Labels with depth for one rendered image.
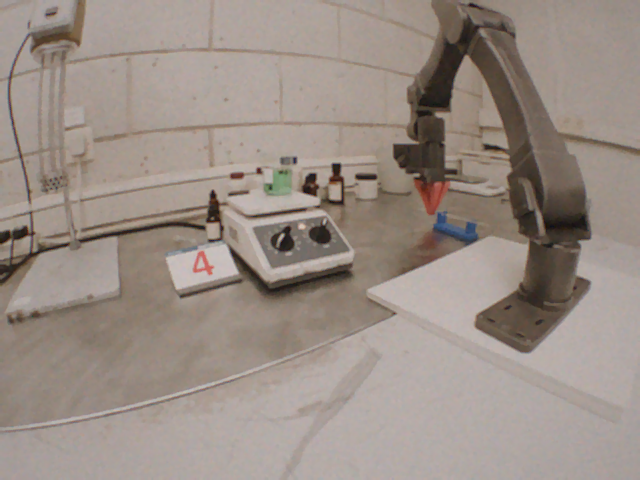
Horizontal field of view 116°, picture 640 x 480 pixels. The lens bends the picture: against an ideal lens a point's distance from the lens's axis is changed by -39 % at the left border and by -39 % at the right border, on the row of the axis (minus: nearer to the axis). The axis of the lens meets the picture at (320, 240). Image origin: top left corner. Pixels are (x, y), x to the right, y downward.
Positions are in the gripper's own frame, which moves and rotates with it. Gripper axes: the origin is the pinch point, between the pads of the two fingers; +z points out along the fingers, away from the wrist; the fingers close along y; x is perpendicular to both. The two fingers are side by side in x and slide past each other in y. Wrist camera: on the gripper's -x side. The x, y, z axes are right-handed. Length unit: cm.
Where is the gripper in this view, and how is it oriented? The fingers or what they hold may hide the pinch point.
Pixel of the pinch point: (431, 210)
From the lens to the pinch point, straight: 71.3
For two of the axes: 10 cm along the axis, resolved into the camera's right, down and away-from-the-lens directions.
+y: -8.9, 1.5, -4.2
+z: 0.3, 9.6, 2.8
